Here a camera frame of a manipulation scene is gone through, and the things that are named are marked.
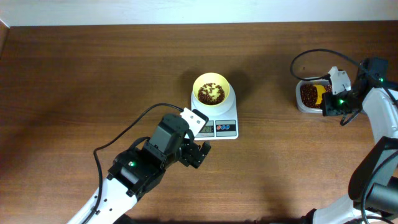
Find clear plastic bean container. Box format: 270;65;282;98
295;79;330;114

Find yellow plastic scoop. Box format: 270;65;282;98
314;85;326;105

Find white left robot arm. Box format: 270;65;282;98
69;109;211;223

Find yellow plastic bowl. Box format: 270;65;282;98
192;72;231;106

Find beans in yellow bowl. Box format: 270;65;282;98
197;83;225;105

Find red adzuki beans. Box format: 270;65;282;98
300;85;332;108

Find white digital kitchen scale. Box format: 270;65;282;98
191;85;239;141

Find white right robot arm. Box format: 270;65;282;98
299;57;397;223

